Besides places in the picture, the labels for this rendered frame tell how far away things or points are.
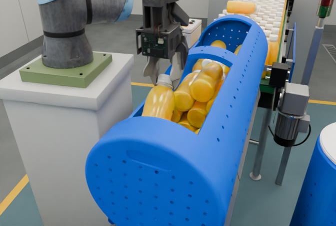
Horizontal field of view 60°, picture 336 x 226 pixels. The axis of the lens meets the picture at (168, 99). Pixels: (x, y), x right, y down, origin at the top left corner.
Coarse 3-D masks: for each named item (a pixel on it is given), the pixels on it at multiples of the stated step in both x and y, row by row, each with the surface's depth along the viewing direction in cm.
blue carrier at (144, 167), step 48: (192, 48) 87; (240, 48) 89; (240, 96) 70; (96, 144) 53; (144, 144) 48; (192, 144) 49; (240, 144) 63; (96, 192) 59; (144, 192) 54; (192, 192) 49
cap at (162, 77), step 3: (159, 75) 67; (162, 75) 66; (165, 75) 66; (168, 75) 66; (159, 78) 66; (162, 78) 66; (165, 78) 66; (168, 78) 66; (159, 81) 66; (162, 81) 66; (165, 81) 66; (168, 81) 66; (171, 84) 67
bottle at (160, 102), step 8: (152, 88) 66; (160, 88) 65; (168, 88) 65; (152, 96) 64; (160, 96) 64; (168, 96) 64; (144, 104) 66; (152, 104) 64; (160, 104) 63; (168, 104) 64; (144, 112) 64; (152, 112) 63; (160, 112) 63; (168, 112) 64
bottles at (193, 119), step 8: (200, 64) 112; (224, 72) 107; (200, 104) 84; (176, 112) 85; (184, 112) 93; (192, 112) 83; (200, 112) 82; (176, 120) 86; (184, 120) 87; (192, 120) 85; (200, 120) 84; (192, 128) 86
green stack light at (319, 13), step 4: (320, 8) 142; (324, 8) 141; (328, 8) 141; (316, 12) 146; (320, 12) 143; (324, 12) 142; (328, 12) 142; (320, 16) 144; (324, 16) 143; (328, 16) 143
